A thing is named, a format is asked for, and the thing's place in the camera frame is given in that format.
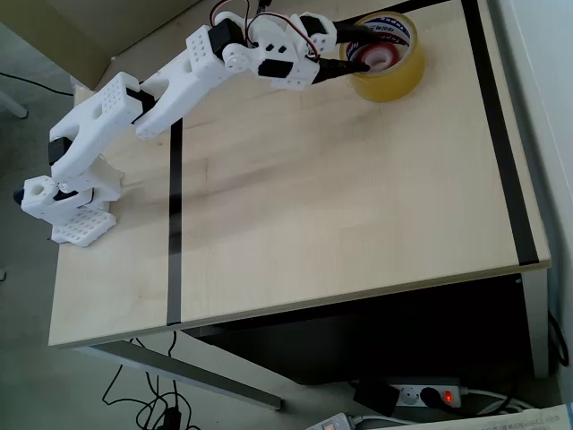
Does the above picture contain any yellow tape roll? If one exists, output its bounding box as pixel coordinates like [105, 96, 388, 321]
[338, 12, 427, 104]

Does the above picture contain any black tape strip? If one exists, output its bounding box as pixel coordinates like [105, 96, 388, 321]
[166, 117, 185, 327]
[459, 0, 541, 266]

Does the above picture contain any white furniture foot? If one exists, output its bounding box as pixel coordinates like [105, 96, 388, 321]
[0, 86, 29, 120]

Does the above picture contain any grey table leg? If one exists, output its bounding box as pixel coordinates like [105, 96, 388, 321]
[517, 267, 551, 380]

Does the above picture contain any black power adapter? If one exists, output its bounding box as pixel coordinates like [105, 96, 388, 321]
[352, 379, 401, 418]

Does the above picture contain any grey table leg beam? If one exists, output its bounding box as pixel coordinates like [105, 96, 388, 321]
[74, 339, 284, 412]

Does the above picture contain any black round plug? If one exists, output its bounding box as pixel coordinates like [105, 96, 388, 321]
[419, 386, 443, 408]

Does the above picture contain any grey power strip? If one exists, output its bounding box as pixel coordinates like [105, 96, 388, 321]
[305, 412, 355, 430]

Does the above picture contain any servo wire bundle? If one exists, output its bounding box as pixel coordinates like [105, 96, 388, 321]
[209, 0, 323, 63]

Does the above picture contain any thin black cable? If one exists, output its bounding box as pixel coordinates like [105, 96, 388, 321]
[0, 70, 74, 98]

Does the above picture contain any white power strip red switch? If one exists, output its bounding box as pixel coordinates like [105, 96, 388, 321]
[388, 377, 463, 409]

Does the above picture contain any black looped cable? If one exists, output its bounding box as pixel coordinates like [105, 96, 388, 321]
[547, 311, 569, 365]

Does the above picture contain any black floor cable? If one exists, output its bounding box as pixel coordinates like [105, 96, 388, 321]
[101, 330, 205, 430]

